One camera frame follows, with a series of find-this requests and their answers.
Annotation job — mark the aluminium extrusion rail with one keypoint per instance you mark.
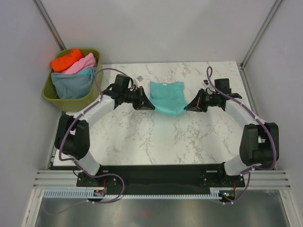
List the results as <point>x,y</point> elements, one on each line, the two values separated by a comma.
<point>55,179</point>

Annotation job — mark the grey blue t shirt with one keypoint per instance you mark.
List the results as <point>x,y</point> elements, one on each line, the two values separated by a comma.
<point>72,86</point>

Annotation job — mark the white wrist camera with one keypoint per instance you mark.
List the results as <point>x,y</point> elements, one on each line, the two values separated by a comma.
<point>139,80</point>
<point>205,83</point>

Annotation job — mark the orange t shirt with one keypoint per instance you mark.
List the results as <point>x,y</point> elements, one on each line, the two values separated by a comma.
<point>62,63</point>

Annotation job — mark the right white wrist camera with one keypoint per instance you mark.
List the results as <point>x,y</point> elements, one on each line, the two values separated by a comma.
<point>205,83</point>

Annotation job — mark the light blue t shirt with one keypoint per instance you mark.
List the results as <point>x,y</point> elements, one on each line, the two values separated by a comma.
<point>89,72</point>

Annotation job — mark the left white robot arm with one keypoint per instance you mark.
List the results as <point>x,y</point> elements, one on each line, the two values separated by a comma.
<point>72,137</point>

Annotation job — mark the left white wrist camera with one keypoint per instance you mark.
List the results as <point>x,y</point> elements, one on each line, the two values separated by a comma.
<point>139,80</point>

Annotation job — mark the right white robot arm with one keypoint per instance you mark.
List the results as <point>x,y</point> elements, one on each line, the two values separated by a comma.
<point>259,146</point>

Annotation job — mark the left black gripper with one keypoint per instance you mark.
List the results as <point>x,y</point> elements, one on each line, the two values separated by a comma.
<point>142,103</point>

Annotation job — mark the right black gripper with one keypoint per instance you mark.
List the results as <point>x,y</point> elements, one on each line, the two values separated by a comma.
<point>193,106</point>

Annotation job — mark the pink t shirt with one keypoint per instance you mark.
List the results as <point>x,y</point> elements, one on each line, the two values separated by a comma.
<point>84,63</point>

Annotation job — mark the white slotted cable duct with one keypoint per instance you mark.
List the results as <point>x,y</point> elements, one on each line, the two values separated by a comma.
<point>93,194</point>

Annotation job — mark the teal t shirt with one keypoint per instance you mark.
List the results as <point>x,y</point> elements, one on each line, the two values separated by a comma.
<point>168,98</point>

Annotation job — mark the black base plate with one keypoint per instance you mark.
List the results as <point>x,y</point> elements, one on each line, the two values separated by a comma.
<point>160,179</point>

